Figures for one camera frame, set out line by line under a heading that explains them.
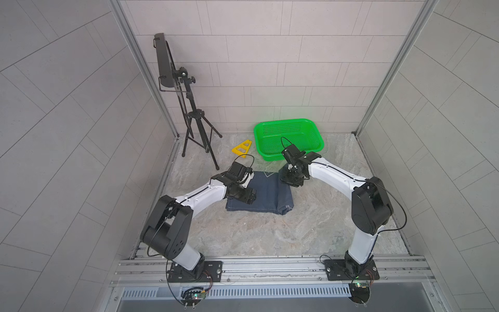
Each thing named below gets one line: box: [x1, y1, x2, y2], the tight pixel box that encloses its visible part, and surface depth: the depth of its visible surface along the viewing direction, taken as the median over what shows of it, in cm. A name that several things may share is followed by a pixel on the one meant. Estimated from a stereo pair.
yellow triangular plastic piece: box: [231, 139, 253, 158], surface depth 111 cm
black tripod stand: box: [173, 66, 223, 171], surface depth 91 cm
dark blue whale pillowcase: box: [225, 164, 295, 216], surface depth 88 cm
